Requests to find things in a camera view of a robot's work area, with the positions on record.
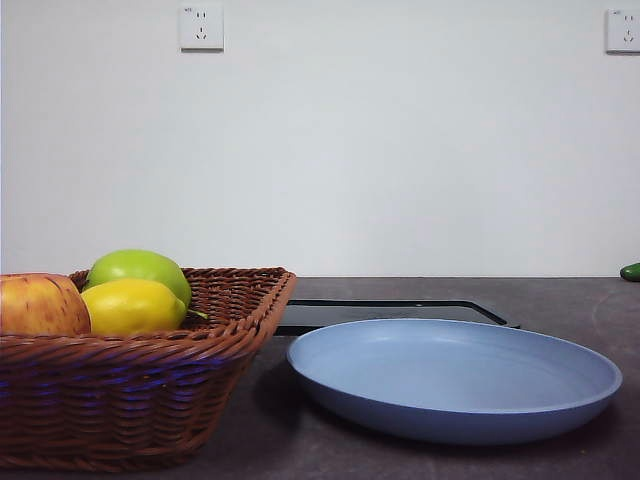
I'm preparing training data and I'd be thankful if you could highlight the green apple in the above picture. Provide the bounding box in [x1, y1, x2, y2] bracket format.
[85, 248, 193, 309]

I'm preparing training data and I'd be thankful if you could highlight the black flat tray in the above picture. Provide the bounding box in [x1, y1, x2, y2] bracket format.
[274, 298, 522, 336]

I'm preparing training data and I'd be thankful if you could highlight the blue round plate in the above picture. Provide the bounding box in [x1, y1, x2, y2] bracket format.
[286, 318, 624, 446]

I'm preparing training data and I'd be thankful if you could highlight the white wall socket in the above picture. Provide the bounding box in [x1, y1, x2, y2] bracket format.
[605, 8, 640, 55]
[179, 2, 225, 53]

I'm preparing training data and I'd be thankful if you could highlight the red apple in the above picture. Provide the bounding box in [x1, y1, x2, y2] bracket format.
[0, 272, 93, 337]

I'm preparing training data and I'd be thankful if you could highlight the brown wicker basket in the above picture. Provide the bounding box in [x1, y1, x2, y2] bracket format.
[0, 266, 300, 474]

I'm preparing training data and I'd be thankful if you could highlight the yellow lemon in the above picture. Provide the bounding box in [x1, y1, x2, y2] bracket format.
[79, 278, 189, 337]

